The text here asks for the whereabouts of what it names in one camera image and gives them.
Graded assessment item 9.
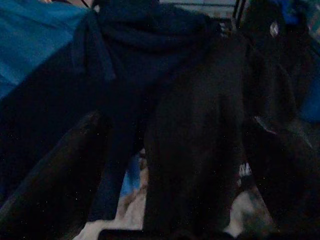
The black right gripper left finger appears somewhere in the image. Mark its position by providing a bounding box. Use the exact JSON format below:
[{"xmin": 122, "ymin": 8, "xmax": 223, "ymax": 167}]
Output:
[{"xmin": 0, "ymin": 109, "xmax": 112, "ymax": 240}]

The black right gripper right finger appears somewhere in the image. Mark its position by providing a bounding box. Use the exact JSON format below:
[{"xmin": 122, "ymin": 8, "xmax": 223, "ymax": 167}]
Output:
[{"xmin": 246, "ymin": 114, "xmax": 320, "ymax": 240}]

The black garment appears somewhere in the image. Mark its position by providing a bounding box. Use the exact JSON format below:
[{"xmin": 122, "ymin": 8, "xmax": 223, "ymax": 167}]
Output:
[{"xmin": 143, "ymin": 34, "xmax": 253, "ymax": 236}]

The royal blue fabric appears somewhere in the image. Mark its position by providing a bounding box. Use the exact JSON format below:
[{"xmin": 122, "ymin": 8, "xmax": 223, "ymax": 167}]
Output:
[{"xmin": 282, "ymin": 0, "xmax": 320, "ymax": 123}]

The dark hanging garment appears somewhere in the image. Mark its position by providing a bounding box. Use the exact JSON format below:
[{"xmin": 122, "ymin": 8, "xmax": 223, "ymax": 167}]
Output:
[{"xmin": 239, "ymin": 0, "xmax": 320, "ymax": 156}]

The bright blue shirt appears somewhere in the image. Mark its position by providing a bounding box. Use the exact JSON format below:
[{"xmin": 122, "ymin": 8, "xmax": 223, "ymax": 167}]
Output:
[{"xmin": 0, "ymin": 0, "xmax": 95, "ymax": 101}]

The navy blue hooded garment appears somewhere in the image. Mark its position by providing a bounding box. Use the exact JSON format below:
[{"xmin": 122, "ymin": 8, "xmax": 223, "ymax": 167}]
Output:
[{"xmin": 0, "ymin": 0, "xmax": 222, "ymax": 223}]

